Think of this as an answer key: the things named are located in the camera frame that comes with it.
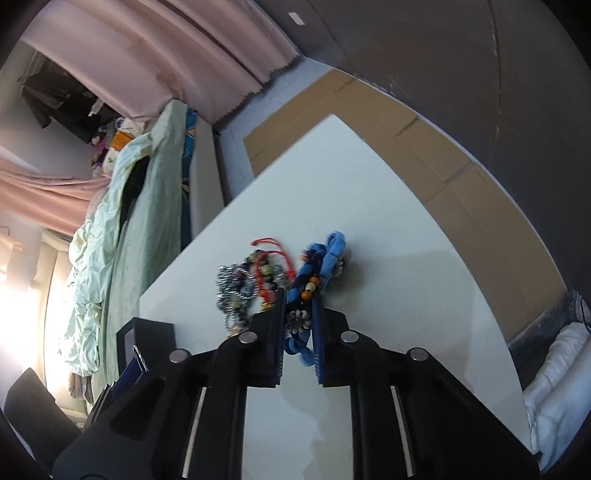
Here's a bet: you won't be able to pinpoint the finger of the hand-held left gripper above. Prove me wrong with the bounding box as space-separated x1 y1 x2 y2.
95 345 151 418

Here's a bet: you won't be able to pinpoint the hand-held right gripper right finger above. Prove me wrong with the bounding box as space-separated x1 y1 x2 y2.
311 298 541 480

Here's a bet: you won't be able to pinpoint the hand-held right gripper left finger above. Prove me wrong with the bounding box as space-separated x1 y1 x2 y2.
53 288 288 480

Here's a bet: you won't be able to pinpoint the black jewelry box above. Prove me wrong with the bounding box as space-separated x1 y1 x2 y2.
115 318 176 377

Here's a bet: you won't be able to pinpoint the red cord bead bracelet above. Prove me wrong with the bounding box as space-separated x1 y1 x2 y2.
249 237 296 311

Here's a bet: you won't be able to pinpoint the light green duvet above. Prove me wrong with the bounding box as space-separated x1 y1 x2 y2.
58 99 185 384

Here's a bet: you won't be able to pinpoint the bed with green sheet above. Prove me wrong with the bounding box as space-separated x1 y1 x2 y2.
99 99 227 416

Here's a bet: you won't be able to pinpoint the dark cloth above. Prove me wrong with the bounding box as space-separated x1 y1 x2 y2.
121 157 149 228

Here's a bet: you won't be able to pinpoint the pink curtain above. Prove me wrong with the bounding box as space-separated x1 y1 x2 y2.
21 0 303 125
0 157 109 236

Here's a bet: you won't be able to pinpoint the flat cardboard sheet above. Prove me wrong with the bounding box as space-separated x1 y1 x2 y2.
243 68 566 342

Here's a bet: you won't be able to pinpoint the plush toys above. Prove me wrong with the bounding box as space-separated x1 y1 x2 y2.
88 129 120 177

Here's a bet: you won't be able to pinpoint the pillow with orange label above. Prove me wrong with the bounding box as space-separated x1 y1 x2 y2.
104 117 149 176

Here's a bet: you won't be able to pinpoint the white padded cloth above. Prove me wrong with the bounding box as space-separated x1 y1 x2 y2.
522 320 591 472

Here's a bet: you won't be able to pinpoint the hanging dark clothes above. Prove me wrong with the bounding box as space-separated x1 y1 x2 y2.
21 65 107 144

